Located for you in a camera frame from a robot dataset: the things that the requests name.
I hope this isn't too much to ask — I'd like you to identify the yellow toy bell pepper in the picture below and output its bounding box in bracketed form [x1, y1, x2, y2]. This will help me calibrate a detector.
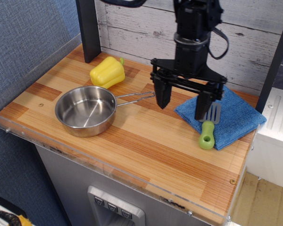
[90, 56, 125, 89]

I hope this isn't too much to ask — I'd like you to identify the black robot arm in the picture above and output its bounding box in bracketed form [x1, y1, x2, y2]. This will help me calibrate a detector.
[151, 0, 227, 120]

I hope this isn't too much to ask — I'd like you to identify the clear acrylic table guard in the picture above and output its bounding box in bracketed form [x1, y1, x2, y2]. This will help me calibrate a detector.
[0, 32, 254, 226]

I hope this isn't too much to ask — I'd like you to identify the stainless steel pan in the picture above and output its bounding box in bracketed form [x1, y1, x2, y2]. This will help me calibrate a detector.
[55, 86, 155, 137]

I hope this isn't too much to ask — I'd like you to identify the left black vertical post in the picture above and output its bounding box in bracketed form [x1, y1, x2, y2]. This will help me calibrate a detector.
[75, 0, 101, 63]

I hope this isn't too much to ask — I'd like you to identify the black vertical post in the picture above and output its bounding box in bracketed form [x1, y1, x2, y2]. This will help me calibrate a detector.
[255, 31, 283, 113]
[75, 0, 101, 63]

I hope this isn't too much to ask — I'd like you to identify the grey metal cabinet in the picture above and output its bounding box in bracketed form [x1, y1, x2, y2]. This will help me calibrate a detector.
[36, 146, 207, 226]

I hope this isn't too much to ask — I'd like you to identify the grey spatula green handle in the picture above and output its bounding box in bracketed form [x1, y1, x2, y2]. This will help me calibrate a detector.
[198, 103, 221, 150]

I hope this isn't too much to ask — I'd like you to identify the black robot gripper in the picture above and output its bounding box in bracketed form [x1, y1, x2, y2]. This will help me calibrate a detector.
[151, 39, 226, 121]

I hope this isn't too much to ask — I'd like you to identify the blue towel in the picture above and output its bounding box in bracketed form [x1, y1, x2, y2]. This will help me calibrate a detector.
[175, 86, 266, 150]

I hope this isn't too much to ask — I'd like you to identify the silver dispenser panel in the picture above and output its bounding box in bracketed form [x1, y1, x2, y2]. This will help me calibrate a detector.
[87, 186, 146, 226]

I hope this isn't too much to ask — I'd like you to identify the yellow object bottom corner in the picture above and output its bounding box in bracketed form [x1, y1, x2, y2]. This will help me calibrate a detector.
[17, 215, 33, 226]

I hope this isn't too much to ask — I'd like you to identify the right black vertical post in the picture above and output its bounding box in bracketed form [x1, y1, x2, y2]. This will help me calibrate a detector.
[255, 31, 283, 113]

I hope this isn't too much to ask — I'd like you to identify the white ribbed side unit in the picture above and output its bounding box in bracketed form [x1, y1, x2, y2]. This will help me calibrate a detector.
[246, 88, 283, 187]

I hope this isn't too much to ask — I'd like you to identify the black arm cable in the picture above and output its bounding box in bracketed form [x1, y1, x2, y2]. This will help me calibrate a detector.
[101, 0, 230, 60]

